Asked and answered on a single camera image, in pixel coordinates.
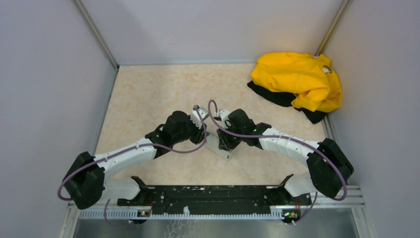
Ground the aluminium frame rail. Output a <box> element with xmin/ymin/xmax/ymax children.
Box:
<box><xmin>78</xmin><ymin>185</ymin><xmax>365</xmax><ymax>223</ymax></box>

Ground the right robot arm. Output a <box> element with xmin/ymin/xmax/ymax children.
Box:
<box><xmin>212</xmin><ymin>109</ymin><xmax>354</xmax><ymax>204</ymax></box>

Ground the white cardboard box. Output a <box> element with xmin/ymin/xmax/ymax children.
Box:
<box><xmin>206</xmin><ymin>132</ymin><xmax>232</xmax><ymax>161</ymax></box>

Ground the yellow garment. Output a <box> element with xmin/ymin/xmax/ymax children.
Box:
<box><xmin>251</xmin><ymin>52</ymin><xmax>343</xmax><ymax>113</ymax></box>

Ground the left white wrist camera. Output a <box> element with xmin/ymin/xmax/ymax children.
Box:
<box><xmin>190</xmin><ymin>105</ymin><xmax>209</xmax><ymax>129</ymax></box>

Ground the black garment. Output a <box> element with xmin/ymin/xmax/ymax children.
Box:
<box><xmin>247</xmin><ymin>80</ymin><xmax>328</xmax><ymax>124</ymax></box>

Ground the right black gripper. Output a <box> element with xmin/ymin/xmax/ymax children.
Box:
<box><xmin>217</xmin><ymin>122</ymin><xmax>245</xmax><ymax>151</ymax></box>

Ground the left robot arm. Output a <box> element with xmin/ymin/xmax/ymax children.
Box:
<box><xmin>57</xmin><ymin>106</ymin><xmax>209</xmax><ymax>209</ymax></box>

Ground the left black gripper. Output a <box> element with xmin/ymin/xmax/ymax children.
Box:
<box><xmin>173</xmin><ymin>114</ymin><xmax>210</xmax><ymax>145</ymax></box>

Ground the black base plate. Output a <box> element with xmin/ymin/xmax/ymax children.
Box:
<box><xmin>117</xmin><ymin>185</ymin><xmax>312</xmax><ymax>215</ymax></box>

